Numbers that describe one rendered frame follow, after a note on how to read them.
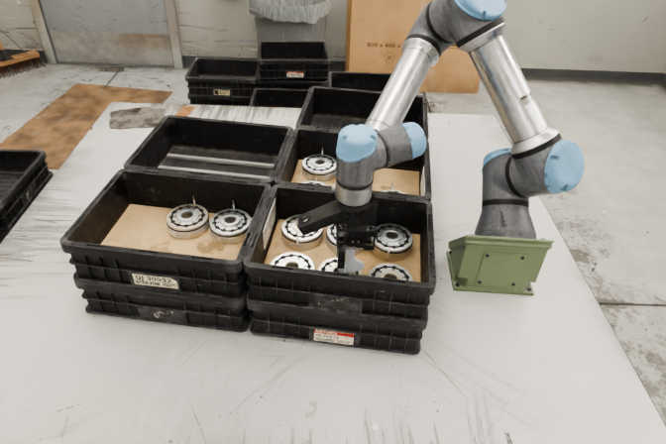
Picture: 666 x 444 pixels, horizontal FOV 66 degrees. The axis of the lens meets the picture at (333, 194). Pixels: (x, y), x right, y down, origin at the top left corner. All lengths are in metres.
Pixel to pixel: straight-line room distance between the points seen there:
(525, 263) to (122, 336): 0.98
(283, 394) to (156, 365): 0.29
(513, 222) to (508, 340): 0.28
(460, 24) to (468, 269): 0.59
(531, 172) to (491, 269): 0.26
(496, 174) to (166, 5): 3.34
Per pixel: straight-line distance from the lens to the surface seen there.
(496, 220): 1.33
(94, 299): 1.33
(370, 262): 1.23
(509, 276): 1.38
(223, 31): 4.29
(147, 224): 1.38
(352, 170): 0.98
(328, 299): 1.11
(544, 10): 4.46
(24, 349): 1.37
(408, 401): 1.17
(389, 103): 1.19
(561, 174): 1.25
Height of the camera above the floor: 1.68
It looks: 36 degrees down
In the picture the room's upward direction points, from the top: 3 degrees clockwise
